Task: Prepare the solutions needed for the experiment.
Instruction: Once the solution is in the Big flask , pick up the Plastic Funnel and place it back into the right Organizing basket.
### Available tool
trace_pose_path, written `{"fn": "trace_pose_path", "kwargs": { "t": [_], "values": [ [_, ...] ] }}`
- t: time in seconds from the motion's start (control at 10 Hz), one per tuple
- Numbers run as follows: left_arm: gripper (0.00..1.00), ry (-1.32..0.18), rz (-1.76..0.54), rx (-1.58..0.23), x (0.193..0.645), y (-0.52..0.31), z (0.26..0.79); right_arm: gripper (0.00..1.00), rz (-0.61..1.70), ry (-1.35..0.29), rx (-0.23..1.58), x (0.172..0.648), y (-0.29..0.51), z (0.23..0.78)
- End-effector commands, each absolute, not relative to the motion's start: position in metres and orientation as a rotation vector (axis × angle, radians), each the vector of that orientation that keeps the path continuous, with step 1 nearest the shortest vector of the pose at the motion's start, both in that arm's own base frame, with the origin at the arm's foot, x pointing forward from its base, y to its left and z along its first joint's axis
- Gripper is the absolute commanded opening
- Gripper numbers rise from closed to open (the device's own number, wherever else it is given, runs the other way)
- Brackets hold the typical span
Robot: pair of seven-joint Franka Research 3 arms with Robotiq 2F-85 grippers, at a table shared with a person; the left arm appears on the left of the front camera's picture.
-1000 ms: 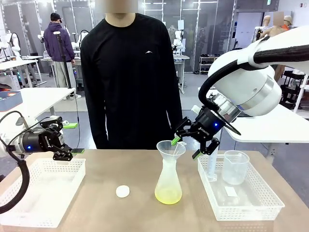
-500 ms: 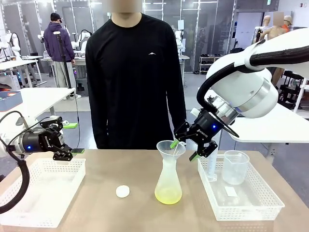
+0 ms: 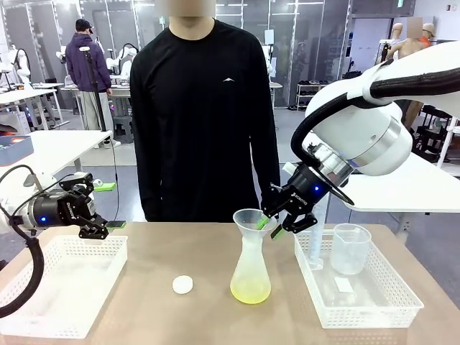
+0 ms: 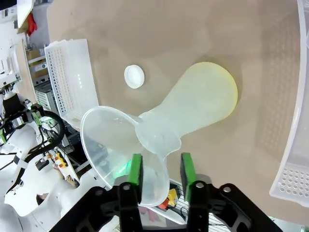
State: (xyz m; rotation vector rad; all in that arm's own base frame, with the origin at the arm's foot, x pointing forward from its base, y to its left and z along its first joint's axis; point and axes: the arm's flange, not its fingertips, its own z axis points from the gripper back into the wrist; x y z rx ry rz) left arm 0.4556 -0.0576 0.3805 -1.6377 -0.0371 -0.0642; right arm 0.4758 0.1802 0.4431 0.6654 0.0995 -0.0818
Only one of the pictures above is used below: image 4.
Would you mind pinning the white perforated plastic basket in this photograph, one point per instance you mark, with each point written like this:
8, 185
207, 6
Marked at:
297, 145
72, 79

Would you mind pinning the red cloth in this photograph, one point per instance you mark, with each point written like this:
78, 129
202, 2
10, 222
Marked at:
32, 24

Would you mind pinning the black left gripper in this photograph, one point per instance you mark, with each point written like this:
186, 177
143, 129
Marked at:
17, 116

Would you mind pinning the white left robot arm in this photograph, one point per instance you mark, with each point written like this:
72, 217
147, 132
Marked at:
29, 174

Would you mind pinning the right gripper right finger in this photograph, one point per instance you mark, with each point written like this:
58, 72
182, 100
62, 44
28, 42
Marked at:
198, 207

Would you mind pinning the clear plastic funnel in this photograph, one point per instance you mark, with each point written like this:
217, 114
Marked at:
101, 135

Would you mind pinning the round white flask cap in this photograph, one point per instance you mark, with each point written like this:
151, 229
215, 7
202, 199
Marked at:
134, 76

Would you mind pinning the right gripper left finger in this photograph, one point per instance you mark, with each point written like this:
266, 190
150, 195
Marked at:
128, 205

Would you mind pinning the translucent plastic conical flask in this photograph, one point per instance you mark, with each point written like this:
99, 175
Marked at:
198, 96

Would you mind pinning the red yellow emergency stop button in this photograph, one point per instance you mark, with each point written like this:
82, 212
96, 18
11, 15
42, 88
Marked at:
169, 199

